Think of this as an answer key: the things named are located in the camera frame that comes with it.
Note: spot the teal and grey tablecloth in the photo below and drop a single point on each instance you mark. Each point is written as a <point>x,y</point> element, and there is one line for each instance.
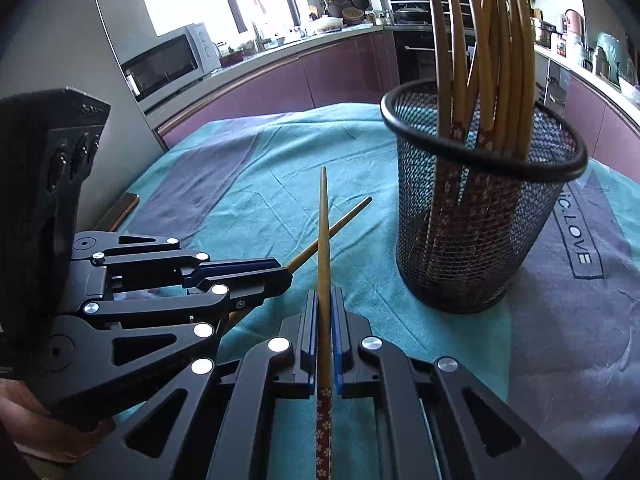
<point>562,347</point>

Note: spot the mint green kitchen appliance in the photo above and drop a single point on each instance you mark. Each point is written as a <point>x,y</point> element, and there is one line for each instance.
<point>615,55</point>

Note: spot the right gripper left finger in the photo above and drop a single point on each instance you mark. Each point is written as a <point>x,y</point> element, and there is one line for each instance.
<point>297,380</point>

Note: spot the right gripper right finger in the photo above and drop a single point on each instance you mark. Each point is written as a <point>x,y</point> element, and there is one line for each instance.
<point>353,376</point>

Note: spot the black mesh utensil holder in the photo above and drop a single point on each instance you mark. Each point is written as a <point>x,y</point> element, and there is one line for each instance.
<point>467,217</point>

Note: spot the bamboo chopstick in holder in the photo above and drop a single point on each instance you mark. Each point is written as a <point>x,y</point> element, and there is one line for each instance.
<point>458,129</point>
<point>481,84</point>

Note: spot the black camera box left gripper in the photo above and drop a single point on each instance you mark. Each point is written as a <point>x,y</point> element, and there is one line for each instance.
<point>49,141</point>

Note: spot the dark brown chopstick in holder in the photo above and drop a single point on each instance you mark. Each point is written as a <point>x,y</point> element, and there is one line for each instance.
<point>443,69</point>

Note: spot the person's left hand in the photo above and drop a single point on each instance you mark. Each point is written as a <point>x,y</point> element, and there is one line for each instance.
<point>37,433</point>

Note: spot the built-in black oven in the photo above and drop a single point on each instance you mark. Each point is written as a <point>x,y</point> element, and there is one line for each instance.
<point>414,38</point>

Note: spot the white microwave oven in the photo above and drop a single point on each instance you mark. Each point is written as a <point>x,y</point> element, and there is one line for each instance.
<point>180,58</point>

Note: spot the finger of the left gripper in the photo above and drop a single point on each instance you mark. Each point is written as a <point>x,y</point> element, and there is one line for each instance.
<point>248,289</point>
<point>210,269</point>

